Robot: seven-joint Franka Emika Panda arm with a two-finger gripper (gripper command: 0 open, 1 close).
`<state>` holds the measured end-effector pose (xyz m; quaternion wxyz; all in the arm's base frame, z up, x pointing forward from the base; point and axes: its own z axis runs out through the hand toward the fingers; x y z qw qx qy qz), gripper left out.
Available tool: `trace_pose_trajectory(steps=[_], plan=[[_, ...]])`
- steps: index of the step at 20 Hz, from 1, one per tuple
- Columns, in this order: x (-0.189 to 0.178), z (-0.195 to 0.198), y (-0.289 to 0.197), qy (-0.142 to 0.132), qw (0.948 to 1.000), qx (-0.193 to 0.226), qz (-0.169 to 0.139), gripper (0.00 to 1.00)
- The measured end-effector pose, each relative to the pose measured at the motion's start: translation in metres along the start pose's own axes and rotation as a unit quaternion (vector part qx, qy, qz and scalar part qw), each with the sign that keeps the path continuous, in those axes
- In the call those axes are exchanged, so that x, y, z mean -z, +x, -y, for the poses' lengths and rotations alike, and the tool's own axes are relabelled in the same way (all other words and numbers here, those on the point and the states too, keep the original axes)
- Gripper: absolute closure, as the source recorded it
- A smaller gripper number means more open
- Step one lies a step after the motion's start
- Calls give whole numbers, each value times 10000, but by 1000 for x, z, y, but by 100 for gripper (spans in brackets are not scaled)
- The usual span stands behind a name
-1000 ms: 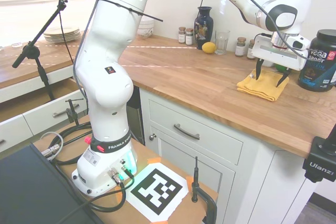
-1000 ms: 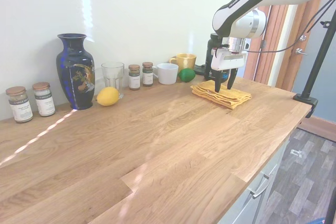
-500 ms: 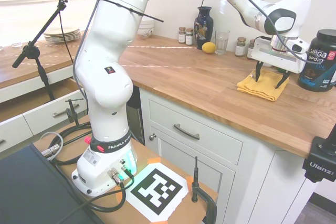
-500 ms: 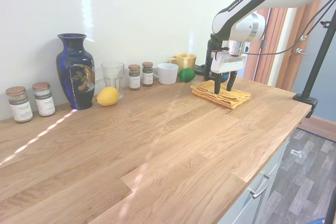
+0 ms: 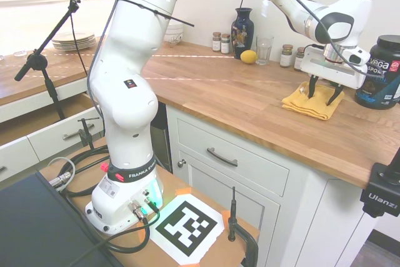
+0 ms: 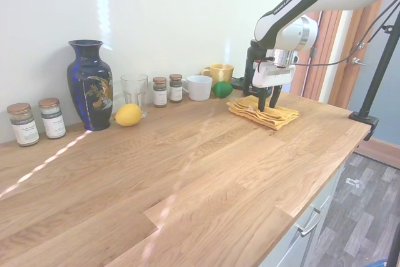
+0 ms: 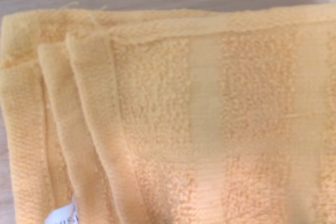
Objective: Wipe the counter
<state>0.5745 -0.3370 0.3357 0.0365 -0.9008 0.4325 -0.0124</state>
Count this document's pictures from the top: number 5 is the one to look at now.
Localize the thick black cable loop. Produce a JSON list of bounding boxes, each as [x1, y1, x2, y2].
[[61, 147, 111, 199]]

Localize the clear drinking glass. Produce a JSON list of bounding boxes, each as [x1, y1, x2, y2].
[[255, 35, 275, 66]]

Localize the black Vega protein tub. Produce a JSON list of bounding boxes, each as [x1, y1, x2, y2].
[[354, 34, 400, 111]]

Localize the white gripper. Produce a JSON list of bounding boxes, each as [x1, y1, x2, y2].
[[300, 44, 370, 106]]

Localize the small black bar clamp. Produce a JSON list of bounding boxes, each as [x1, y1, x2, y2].
[[77, 118, 100, 151]]

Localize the orange tape piece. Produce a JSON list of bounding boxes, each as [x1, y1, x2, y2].
[[174, 186, 193, 198], [219, 208, 234, 223]]

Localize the white drawer cabinet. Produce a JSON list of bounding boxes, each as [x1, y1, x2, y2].
[[0, 83, 109, 183]]

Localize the white dinner plate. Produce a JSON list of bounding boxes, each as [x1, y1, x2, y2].
[[52, 31, 96, 43], [53, 43, 98, 51], [51, 38, 98, 48]]

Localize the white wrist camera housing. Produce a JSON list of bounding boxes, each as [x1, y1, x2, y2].
[[342, 46, 370, 66]]

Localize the thin black base cable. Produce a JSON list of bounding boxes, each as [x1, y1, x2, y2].
[[70, 199, 161, 267]]

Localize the silver bar drawer handle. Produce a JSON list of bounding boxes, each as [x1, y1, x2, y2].
[[62, 123, 95, 142]]

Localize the black under-counter appliance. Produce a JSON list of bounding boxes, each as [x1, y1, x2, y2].
[[151, 102, 174, 174]]

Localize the grey cable metal connector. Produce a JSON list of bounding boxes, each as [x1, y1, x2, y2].
[[46, 157, 77, 191]]

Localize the black white fiducial tag sheet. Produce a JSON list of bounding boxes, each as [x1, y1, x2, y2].
[[149, 194, 226, 264]]

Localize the brown robot mounting board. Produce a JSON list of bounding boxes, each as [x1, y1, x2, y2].
[[39, 137, 261, 267]]

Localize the black boom stand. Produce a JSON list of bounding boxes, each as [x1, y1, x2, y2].
[[14, 0, 89, 121]]

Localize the plain white bowl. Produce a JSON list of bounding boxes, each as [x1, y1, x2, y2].
[[165, 23, 184, 35]]

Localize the white bowl floral print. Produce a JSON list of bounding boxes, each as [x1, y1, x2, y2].
[[164, 31, 184, 45]]

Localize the black Ulanzi camera mount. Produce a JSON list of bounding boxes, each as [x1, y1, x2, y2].
[[359, 153, 400, 218]]

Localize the dark blue vase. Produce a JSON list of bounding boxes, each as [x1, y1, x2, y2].
[[230, 7, 255, 60]]

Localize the white shaker base cabinet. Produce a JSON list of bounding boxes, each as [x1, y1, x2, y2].
[[165, 104, 381, 267]]

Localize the dark curved drawer handle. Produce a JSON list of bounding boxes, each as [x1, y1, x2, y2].
[[206, 147, 239, 168]]

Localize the yellow lemon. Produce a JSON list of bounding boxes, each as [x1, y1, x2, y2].
[[239, 49, 258, 65]]

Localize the dark flat control box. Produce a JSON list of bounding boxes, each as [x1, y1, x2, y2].
[[0, 171, 117, 267]]

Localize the yellow terry towel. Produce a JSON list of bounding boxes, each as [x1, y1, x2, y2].
[[281, 81, 345, 121]]

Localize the large black bar clamp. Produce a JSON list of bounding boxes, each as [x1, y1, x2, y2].
[[227, 185, 259, 267]]

